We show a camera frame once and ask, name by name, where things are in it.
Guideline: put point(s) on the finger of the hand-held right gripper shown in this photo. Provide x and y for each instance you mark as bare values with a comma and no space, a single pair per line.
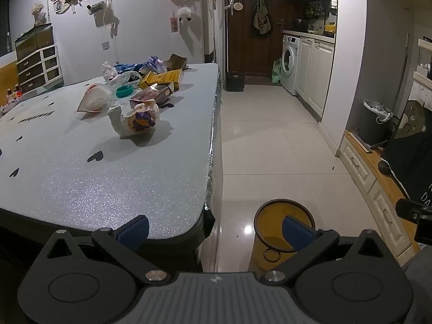
410,208

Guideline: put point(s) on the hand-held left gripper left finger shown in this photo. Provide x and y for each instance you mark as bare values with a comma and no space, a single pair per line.
133,233

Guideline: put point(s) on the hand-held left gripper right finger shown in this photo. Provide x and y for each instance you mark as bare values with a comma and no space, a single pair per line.
297,233

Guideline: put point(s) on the yellow round trash bin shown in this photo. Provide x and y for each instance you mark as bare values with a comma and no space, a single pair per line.
270,219

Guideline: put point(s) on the paper wrapper purple print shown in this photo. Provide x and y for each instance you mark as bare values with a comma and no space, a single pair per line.
141,119

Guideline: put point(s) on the wooden topped low cabinet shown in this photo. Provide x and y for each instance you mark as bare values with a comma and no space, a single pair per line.
374,182

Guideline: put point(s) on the black round object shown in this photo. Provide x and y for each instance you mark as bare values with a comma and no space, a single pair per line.
384,168

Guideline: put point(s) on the person's grey clothing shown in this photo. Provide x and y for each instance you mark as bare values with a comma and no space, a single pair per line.
420,287

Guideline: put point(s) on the silver glitter table cover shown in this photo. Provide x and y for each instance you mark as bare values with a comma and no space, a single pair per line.
84,182

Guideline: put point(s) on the black bin with white liner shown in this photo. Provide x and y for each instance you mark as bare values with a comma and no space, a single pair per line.
371,128

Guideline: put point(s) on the clear bag with red contents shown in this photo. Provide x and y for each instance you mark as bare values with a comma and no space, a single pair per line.
94,99

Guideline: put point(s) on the brown snack box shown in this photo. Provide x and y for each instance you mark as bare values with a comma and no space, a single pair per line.
152,94

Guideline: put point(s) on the teal round lid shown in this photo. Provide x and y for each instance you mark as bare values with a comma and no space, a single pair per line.
124,91

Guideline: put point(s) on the clear plastic bag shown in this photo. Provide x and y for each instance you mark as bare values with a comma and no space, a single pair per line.
123,77

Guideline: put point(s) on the yellow flat box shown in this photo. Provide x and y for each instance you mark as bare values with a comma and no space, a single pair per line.
165,77

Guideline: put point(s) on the green bag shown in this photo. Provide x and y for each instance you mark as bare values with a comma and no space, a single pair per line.
276,71

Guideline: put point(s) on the white kitchen cabinets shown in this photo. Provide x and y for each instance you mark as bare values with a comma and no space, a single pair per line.
317,71

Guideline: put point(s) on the black crate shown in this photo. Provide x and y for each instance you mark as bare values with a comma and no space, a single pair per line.
234,81

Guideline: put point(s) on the white plastic bag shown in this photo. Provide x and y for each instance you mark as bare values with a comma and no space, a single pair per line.
108,71

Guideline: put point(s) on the white washing machine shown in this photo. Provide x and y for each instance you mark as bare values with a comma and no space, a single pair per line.
290,67

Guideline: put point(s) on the blue plastic bag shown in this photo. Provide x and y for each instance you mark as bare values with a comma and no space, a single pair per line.
130,66

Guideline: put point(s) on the purple white packet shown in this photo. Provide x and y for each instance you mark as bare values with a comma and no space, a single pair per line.
153,62

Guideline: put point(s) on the brown cardboard box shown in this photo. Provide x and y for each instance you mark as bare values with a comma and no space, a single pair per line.
177,62

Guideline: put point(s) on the brown wooden door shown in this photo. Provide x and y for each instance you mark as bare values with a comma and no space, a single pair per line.
249,50

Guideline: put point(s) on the white drawer cabinet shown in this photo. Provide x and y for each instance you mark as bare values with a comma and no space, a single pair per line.
37,65

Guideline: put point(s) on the yellow kitchen container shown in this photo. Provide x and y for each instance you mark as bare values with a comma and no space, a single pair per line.
330,27

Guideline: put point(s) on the black pot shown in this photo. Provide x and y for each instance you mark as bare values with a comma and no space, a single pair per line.
300,23

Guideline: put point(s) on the pink hanging tag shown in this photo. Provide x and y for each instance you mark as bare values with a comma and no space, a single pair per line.
174,24

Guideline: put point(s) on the hanging olive bag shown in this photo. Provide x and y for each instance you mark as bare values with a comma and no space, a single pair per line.
262,18

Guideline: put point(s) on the glass tank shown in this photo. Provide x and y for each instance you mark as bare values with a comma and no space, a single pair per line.
33,38

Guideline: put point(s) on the white refrigerator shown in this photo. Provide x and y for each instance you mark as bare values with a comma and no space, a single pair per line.
212,23

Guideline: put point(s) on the white plush sheep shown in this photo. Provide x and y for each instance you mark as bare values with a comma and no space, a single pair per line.
184,12

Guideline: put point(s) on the dried flower bunch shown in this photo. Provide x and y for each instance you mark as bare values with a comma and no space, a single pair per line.
38,11

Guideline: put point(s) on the white wall shelf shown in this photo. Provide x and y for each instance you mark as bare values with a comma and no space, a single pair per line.
423,60

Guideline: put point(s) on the wall switch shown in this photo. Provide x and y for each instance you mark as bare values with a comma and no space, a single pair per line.
105,45

